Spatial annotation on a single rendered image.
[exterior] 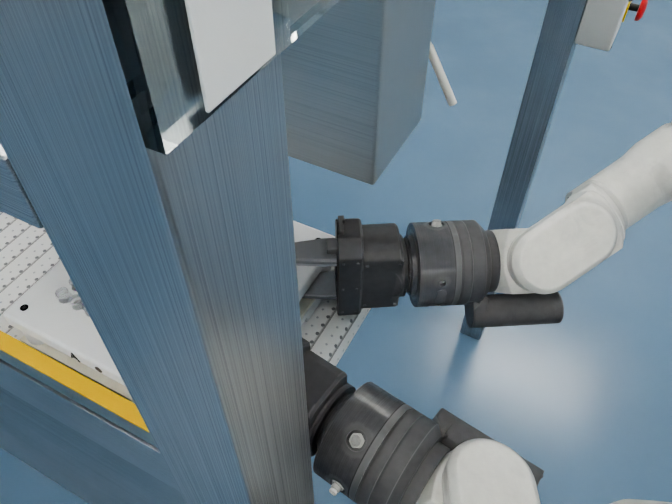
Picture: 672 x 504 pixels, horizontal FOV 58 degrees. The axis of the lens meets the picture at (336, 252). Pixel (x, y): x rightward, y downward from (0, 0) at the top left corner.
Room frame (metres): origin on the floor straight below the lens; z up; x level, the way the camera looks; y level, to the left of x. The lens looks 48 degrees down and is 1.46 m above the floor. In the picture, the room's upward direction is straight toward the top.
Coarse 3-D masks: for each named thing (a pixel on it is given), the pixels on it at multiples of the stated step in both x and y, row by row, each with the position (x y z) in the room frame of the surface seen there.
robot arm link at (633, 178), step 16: (640, 144) 0.51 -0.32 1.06; (656, 144) 0.49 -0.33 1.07; (624, 160) 0.49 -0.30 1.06; (640, 160) 0.48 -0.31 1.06; (656, 160) 0.48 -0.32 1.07; (608, 176) 0.47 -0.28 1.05; (624, 176) 0.47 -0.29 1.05; (640, 176) 0.46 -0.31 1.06; (656, 176) 0.46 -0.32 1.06; (624, 192) 0.45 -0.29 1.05; (640, 192) 0.45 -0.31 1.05; (656, 192) 0.45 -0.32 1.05; (624, 208) 0.44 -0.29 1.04; (640, 208) 0.44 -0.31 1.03; (656, 208) 0.45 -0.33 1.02
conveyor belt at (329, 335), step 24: (0, 216) 0.56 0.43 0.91; (0, 240) 0.51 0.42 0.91; (24, 240) 0.51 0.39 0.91; (48, 240) 0.51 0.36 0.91; (0, 264) 0.47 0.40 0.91; (24, 264) 0.47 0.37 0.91; (48, 264) 0.47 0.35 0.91; (0, 288) 0.44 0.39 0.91; (24, 288) 0.44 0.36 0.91; (0, 312) 0.40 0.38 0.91; (336, 312) 0.40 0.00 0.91; (312, 336) 0.37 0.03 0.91; (336, 336) 0.37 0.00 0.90; (336, 360) 0.35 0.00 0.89
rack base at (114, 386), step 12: (300, 300) 0.40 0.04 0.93; (312, 300) 0.40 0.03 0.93; (300, 312) 0.38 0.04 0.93; (312, 312) 0.40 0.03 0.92; (24, 336) 0.35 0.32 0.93; (36, 348) 0.34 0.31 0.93; (48, 348) 0.34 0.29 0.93; (60, 360) 0.32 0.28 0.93; (72, 360) 0.32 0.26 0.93; (84, 372) 0.31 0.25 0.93; (96, 372) 0.31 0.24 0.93; (108, 384) 0.30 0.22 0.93; (120, 384) 0.30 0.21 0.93
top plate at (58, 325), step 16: (304, 240) 0.45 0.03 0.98; (48, 272) 0.40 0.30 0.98; (64, 272) 0.40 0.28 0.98; (304, 272) 0.40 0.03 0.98; (32, 288) 0.38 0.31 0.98; (48, 288) 0.38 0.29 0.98; (304, 288) 0.39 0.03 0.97; (16, 304) 0.36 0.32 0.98; (32, 304) 0.36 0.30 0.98; (48, 304) 0.36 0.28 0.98; (64, 304) 0.36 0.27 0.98; (16, 320) 0.34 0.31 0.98; (32, 320) 0.34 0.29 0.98; (48, 320) 0.34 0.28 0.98; (64, 320) 0.34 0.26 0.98; (80, 320) 0.34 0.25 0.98; (32, 336) 0.33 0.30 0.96; (48, 336) 0.32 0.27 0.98; (64, 336) 0.32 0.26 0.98; (80, 336) 0.32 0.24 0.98; (96, 336) 0.32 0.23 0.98; (64, 352) 0.31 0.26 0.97; (80, 352) 0.31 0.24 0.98; (96, 352) 0.31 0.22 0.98; (96, 368) 0.29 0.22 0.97; (112, 368) 0.29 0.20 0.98
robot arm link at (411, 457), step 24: (408, 432) 0.21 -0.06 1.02; (432, 432) 0.21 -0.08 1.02; (456, 432) 0.22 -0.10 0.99; (480, 432) 0.23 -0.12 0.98; (384, 456) 0.19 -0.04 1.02; (408, 456) 0.19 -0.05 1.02; (432, 456) 0.19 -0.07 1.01; (384, 480) 0.17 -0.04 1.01; (408, 480) 0.17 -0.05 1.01; (432, 480) 0.17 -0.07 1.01
